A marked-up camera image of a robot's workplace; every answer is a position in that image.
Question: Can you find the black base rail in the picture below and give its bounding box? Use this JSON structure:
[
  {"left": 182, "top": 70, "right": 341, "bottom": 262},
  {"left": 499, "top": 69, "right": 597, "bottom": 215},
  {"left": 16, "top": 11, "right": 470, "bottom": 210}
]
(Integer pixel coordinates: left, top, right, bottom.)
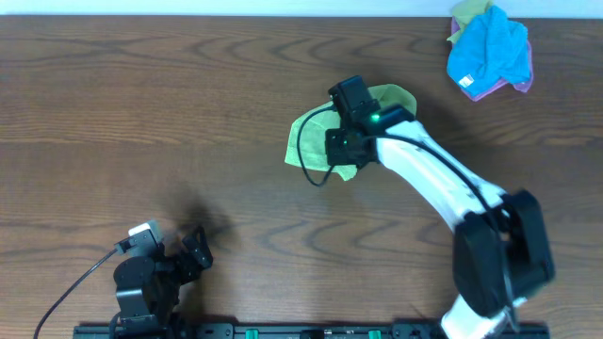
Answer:
[{"left": 73, "top": 321, "right": 551, "bottom": 339}]

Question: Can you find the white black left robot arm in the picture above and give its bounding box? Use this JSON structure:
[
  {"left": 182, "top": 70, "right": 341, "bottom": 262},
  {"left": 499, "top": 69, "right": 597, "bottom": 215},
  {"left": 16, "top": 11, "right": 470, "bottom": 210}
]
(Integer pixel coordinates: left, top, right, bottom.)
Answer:
[{"left": 108, "top": 221, "right": 213, "bottom": 338}]

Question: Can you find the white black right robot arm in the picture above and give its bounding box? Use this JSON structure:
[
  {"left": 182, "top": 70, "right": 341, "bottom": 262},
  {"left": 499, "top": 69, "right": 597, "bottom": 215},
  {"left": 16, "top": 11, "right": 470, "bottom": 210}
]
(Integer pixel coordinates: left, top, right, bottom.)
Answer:
[{"left": 325, "top": 105, "right": 555, "bottom": 338}]

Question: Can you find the green cloth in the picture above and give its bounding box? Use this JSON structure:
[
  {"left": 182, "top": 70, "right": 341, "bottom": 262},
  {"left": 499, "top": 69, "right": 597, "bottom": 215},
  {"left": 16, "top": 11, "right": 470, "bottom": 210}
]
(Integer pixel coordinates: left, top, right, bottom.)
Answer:
[{"left": 285, "top": 84, "right": 417, "bottom": 172}]

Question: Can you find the yellow-green cloth in pile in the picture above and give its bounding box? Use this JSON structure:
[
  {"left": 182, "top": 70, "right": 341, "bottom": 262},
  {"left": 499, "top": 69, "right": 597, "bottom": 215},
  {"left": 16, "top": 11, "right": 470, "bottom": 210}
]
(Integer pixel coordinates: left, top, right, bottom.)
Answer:
[{"left": 447, "top": 0, "right": 494, "bottom": 44}]

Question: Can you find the pink cloth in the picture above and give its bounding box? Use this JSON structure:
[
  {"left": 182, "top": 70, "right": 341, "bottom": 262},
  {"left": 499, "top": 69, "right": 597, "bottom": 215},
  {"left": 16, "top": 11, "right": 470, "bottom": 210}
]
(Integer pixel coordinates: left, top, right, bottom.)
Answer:
[{"left": 449, "top": 16, "right": 535, "bottom": 103}]

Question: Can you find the blue cloth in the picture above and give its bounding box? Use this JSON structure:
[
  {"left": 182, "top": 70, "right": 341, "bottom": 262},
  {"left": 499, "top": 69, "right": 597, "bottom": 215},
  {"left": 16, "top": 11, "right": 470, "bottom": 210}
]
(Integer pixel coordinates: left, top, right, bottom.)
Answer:
[{"left": 446, "top": 4, "right": 531, "bottom": 98}]

